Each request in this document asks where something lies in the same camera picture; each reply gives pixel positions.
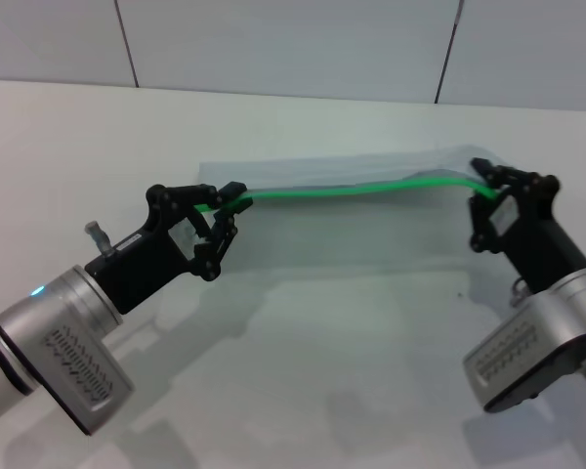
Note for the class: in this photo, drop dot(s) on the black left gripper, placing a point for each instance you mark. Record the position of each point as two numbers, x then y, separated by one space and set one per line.
146 259

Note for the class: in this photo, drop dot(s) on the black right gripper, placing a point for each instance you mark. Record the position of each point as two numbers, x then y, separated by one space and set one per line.
537 239

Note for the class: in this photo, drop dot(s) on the clear document bag green zip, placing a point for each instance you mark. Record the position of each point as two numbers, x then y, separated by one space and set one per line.
332 191

